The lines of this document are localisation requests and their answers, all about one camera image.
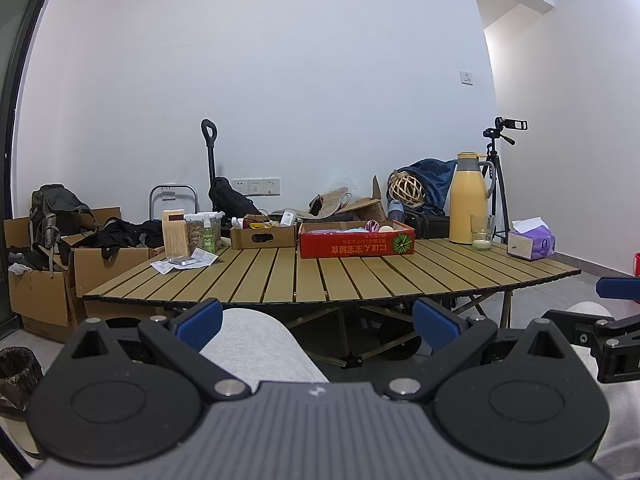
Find person's leg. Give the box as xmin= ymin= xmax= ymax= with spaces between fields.
xmin=198 ymin=308 xmax=332 ymax=387
xmin=564 ymin=301 xmax=640 ymax=480

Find glass cup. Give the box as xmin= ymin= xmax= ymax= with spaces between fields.
xmin=470 ymin=213 xmax=496 ymax=251

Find clear food container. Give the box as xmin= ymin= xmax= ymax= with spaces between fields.
xmin=184 ymin=212 xmax=223 ymax=252

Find open cardboard box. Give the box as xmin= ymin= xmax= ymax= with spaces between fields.
xmin=299 ymin=175 xmax=389 ymax=222

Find dark green backpack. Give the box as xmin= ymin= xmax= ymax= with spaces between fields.
xmin=28 ymin=183 xmax=99 ymax=274

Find white paper sheets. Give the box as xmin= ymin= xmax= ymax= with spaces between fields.
xmin=149 ymin=248 xmax=220 ymax=275

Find large cardboard box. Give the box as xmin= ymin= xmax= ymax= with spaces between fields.
xmin=3 ymin=207 xmax=124 ymax=344

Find wooden box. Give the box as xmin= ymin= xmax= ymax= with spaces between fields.
xmin=161 ymin=208 xmax=191 ymax=257

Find dark door frame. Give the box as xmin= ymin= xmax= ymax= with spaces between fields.
xmin=0 ymin=0 xmax=54 ymax=332

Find cardboard box with clothes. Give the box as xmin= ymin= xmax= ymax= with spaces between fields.
xmin=72 ymin=245 xmax=166 ymax=322

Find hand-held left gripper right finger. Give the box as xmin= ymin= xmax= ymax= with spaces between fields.
xmin=387 ymin=297 xmax=581 ymax=402

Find black trash bin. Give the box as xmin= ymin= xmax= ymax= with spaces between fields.
xmin=0 ymin=347 xmax=44 ymax=422

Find black bag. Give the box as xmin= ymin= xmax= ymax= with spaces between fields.
xmin=209 ymin=176 xmax=262 ymax=219

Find black case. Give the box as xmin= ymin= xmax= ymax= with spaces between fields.
xmin=403 ymin=209 xmax=451 ymax=240

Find purple tissue box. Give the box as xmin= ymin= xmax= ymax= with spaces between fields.
xmin=507 ymin=217 xmax=556 ymax=261

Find person's left leg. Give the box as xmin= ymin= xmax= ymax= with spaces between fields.
xmin=198 ymin=308 xmax=332 ymax=387

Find red cardboard box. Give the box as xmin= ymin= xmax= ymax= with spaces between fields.
xmin=298 ymin=219 xmax=416 ymax=260

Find black clothes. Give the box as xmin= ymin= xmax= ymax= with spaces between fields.
xmin=79 ymin=217 xmax=164 ymax=262

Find dark blue cloth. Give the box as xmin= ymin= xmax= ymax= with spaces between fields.
xmin=394 ymin=158 xmax=457 ymax=216

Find black trolley handle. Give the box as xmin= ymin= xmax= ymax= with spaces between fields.
xmin=200 ymin=118 xmax=220 ymax=192

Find black tripod with camera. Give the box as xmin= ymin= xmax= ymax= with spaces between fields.
xmin=482 ymin=116 xmax=529 ymax=244

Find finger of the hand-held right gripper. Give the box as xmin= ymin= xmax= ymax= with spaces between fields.
xmin=595 ymin=276 xmax=640 ymax=304
xmin=542 ymin=308 xmax=619 ymax=347

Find brown cardboard tray box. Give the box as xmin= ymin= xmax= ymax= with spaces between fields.
xmin=229 ymin=214 xmax=297 ymax=250

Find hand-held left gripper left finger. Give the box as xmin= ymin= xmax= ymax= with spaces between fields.
xmin=60 ymin=297 xmax=251 ymax=402

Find person's right leg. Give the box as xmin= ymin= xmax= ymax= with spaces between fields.
xmin=564 ymin=301 xmax=640 ymax=480

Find yellow thermos jug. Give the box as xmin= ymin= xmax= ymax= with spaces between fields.
xmin=448 ymin=152 xmax=496 ymax=245

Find beige fluffy mat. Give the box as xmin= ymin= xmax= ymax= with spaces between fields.
xmin=309 ymin=187 xmax=352 ymax=219

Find folding slatted wooden table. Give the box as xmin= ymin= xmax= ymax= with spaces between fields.
xmin=82 ymin=237 xmax=582 ymax=369

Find wicker ball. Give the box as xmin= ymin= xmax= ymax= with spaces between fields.
xmin=388 ymin=170 xmax=426 ymax=207

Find white wall outlet strip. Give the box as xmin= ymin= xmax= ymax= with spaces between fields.
xmin=233 ymin=177 xmax=282 ymax=196

